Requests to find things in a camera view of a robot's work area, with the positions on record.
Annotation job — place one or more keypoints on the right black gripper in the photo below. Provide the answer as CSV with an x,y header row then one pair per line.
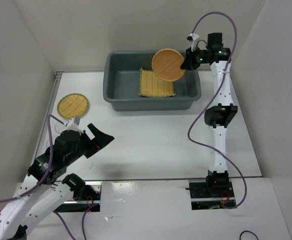
x,y
188,63

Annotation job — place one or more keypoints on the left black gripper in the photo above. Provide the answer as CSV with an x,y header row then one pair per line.
x,y
100,140

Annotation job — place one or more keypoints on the round orange woven tray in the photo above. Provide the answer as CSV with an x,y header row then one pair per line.
x,y
166,65

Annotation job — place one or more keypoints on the square bamboo mat tray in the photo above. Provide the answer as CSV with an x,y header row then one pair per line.
x,y
153,87

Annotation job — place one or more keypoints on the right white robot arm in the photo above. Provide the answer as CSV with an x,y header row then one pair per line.
x,y
220,114

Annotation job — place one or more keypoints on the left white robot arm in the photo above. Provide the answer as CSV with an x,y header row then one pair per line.
x,y
29,207

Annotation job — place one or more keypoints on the grey plastic bin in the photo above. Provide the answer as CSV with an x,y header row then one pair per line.
x,y
122,79

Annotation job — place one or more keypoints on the clear glass bowl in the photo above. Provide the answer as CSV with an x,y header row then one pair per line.
x,y
56,129

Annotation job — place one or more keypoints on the round green-rimmed bamboo tray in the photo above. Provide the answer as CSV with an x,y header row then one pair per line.
x,y
71,105

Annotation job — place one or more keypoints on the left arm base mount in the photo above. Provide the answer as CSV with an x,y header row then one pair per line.
x,y
86,198

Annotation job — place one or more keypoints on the aluminium table edge rail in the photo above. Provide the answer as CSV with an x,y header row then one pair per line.
x,y
44,135

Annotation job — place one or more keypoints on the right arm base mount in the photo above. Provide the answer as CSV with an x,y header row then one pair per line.
x,y
204,198

